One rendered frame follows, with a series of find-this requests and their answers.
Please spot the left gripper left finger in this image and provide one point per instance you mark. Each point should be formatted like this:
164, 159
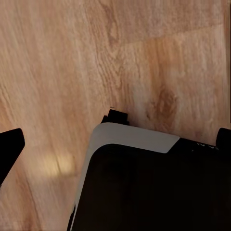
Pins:
12, 143

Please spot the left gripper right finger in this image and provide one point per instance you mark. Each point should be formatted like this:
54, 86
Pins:
223, 142

